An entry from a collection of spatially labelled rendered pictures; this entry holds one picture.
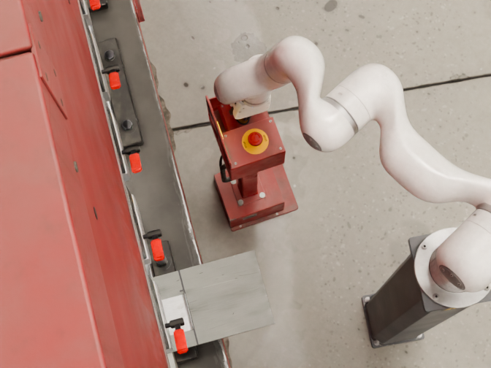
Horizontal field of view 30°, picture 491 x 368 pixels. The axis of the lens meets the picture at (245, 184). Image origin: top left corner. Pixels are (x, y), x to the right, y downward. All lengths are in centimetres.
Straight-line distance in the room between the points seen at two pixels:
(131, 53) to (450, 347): 149
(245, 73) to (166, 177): 37
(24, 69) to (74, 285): 22
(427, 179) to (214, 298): 61
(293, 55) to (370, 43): 155
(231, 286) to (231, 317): 7
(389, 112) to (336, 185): 141
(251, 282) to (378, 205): 118
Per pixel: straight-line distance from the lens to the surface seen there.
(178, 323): 197
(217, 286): 216
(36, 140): 90
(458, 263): 179
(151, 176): 236
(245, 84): 217
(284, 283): 317
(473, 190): 184
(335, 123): 185
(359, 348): 317
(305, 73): 189
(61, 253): 87
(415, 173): 184
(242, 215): 310
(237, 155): 246
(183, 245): 231
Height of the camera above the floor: 314
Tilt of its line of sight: 75 degrees down
